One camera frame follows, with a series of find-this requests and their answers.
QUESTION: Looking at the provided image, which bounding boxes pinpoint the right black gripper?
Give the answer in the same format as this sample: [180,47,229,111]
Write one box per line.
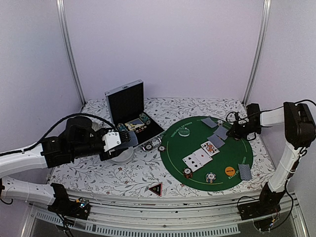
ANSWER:
[227,120,261,139]

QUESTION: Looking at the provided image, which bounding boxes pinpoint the face-down community card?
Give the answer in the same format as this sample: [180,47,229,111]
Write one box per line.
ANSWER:
[207,134,225,149]
[213,125,229,140]

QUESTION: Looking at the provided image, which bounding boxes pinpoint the face-up face card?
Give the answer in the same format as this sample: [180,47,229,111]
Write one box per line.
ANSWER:
[201,141,220,156]

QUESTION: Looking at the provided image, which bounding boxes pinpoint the face-up diamond card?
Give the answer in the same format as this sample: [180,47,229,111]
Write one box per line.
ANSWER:
[193,148,212,165]

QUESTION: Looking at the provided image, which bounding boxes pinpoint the orange big blind button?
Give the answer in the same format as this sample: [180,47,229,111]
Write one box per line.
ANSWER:
[225,166,236,176]

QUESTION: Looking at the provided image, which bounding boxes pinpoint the dealt blue checkered cards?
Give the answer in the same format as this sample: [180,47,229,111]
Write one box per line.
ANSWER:
[238,164,252,181]

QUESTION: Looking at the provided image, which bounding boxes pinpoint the clear acrylic dealer button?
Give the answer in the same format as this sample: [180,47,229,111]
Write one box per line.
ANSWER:
[178,127,190,137]

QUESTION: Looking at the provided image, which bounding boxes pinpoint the face-up spades card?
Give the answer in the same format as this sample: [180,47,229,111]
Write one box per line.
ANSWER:
[182,154,203,172]

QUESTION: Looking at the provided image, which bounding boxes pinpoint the black red 100 chip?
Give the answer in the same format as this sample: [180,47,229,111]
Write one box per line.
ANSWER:
[158,146,165,152]

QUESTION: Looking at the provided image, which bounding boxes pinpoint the black red chip stack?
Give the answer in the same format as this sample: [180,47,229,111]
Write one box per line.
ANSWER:
[183,168,193,179]

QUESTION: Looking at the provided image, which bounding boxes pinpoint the red black triangle card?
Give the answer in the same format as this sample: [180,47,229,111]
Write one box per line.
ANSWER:
[149,183,162,197]

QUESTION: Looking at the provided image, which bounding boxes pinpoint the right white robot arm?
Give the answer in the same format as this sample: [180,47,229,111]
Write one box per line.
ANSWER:
[226,99,316,215]

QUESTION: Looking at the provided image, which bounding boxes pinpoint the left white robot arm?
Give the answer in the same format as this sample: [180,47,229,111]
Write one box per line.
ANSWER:
[0,113,122,214]

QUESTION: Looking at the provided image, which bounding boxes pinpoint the white ceramic bowl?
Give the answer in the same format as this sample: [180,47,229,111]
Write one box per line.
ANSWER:
[110,147,134,164]

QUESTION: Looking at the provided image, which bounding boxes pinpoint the left poker chip stack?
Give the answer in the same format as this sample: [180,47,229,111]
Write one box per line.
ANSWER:
[117,123,128,131]

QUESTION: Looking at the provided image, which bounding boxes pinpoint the poker chip stack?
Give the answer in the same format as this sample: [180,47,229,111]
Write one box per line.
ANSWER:
[117,123,128,131]
[139,113,151,125]

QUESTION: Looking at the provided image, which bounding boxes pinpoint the round green poker mat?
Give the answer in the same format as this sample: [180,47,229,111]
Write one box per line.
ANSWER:
[160,116,254,192]

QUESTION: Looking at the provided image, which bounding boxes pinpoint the floral tablecloth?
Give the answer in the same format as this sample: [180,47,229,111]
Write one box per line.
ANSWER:
[50,98,275,198]

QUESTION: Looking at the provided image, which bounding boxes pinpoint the boxed playing card deck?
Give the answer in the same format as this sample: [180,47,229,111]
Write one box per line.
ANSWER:
[125,118,147,133]

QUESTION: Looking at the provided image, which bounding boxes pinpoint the right poker chip stack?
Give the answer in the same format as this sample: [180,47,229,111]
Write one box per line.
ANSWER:
[139,113,151,125]

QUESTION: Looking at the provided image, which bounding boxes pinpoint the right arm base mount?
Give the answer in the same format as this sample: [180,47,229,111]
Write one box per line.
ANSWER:
[237,196,281,232]

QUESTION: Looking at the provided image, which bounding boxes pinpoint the right aluminium frame post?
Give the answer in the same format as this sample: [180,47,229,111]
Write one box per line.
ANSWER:
[242,0,272,105]

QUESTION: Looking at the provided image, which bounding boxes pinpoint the aluminium frame post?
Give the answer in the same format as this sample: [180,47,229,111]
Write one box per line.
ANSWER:
[242,0,272,105]
[56,0,86,105]

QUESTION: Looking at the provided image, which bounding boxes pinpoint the left aluminium frame post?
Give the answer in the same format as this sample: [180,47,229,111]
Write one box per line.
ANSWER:
[56,0,86,105]

